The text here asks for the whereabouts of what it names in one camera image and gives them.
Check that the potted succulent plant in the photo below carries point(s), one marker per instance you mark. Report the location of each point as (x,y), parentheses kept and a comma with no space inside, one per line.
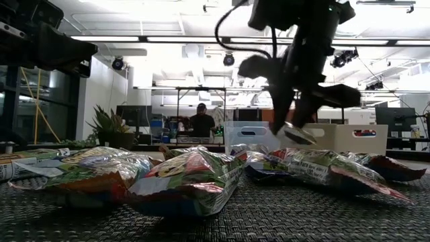
(114,139)

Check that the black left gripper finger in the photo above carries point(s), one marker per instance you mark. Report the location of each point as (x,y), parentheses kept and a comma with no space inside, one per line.
(67,53)

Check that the grey woven placemat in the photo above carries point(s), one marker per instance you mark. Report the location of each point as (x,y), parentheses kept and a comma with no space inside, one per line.
(268,222)

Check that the black ceiling spotlight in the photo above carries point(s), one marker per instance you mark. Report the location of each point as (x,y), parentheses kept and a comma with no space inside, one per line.
(346,57)
(228,59)
(117,63)
(374,85)

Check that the white plastic bin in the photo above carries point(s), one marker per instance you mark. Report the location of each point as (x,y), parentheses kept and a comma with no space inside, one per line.
(346,144)

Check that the clear plastic bin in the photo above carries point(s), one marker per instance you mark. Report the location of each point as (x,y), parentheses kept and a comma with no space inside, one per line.
(231,134)

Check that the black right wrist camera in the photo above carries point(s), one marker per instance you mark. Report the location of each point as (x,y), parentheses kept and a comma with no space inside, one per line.
(268,13)

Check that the grey plastic bin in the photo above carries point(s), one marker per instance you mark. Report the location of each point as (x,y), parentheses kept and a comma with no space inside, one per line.
(326,141)

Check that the person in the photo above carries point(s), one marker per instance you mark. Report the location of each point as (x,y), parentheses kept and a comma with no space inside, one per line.
(201,126)

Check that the white short post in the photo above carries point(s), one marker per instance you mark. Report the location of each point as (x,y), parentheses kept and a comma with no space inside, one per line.
(8,148)

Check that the black background rig frame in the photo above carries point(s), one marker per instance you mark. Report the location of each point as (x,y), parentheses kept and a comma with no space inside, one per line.
(201,88)

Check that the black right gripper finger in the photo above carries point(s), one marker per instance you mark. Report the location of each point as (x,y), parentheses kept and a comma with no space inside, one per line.
(282,107)
(305,111)

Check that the red-trimmed granola bar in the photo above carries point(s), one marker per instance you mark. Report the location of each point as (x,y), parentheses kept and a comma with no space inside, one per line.
(188,188)
(174,152)
(319,168)
(248,151)

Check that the black computer monitor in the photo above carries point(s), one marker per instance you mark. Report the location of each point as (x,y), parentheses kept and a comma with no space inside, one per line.
(396,117)
(134,116)

